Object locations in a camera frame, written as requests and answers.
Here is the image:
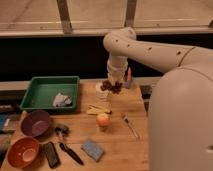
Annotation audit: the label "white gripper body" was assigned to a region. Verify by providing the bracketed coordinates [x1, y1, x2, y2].
[107, 61, 128, 84]

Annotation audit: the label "dark grape bunch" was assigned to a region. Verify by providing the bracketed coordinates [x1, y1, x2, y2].
[101, 80, 122, 94]

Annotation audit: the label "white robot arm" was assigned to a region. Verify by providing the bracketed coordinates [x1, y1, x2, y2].
[103, 27, 213, 171]

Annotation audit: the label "white paper cup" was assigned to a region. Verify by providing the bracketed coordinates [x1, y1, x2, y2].
[95, 82, 109, 101]

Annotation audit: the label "orange tipped bottle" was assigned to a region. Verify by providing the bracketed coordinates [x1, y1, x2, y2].
[124, 68, 134, 89]

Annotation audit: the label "yellow banana pieces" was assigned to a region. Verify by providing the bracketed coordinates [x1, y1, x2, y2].
[86, 105, 112, 115]

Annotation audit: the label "metal fork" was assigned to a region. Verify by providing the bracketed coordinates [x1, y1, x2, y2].
[121, 114, 140, 139]

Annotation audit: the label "red yellow apple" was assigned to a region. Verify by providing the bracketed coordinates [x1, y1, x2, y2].
[96, 113, 111, 127]

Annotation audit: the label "crumpled white cloth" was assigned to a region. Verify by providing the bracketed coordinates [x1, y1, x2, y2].
[53, 93, 72, 107]

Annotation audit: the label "green plastic tray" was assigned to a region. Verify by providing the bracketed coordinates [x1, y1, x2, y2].
[20, 76, 80, 113]

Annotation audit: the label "blue sponge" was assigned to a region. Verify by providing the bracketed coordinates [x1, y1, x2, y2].
[81, 139, 104, 162]

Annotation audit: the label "purple bowl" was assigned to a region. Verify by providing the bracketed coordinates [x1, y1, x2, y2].
[21, 110, 51, 137]

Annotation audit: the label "black remote control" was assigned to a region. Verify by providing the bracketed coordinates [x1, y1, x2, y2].
[42, 142, 60, 169]

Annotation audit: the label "orange bowl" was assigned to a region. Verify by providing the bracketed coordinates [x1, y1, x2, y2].
[7, 137, 40, 169]

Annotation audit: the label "black handled brush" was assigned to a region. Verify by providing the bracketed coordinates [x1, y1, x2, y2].
[55, 124, 84, 165]

